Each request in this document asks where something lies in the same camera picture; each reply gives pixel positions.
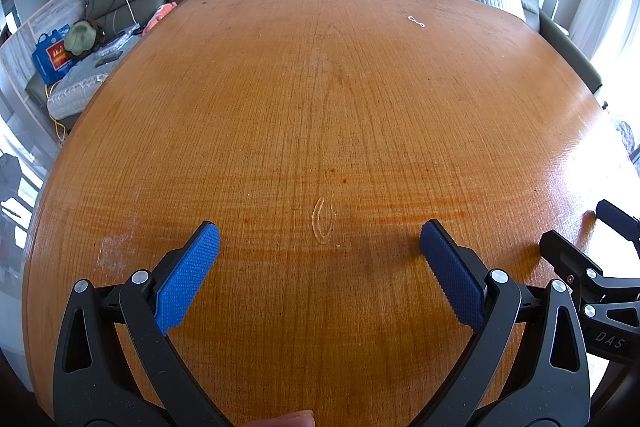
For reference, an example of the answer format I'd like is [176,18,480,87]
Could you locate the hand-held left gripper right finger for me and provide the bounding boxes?
[415,219,592,427]

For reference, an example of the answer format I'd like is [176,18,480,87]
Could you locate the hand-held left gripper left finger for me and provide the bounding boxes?
[52,220,236,427]

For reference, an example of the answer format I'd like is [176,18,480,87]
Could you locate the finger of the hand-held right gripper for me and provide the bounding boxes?
[595,199,640,258]
[539,229,640,309]

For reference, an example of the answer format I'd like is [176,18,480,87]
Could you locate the clear rubber band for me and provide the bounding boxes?
[311,197,335,240]

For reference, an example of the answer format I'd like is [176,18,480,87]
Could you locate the person's left hand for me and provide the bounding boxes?
[248,409,316,427]

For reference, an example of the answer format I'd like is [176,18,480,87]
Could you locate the grey quilted sofa cover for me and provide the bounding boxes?
[46,37,146,120]

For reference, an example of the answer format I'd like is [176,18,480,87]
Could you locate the clear plastic packets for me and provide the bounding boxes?
[92,24,143,68]

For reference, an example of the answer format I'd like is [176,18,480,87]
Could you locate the pink cloth item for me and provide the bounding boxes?
[142,3,177,38]

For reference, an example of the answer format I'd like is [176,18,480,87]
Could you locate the blue red shopping bag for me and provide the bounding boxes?
[32,24,76,85]

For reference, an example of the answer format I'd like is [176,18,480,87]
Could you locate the green hat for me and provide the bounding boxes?
[65,21,101,56]

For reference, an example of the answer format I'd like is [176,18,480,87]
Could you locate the yellow cable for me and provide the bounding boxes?
[46,84,68,142]

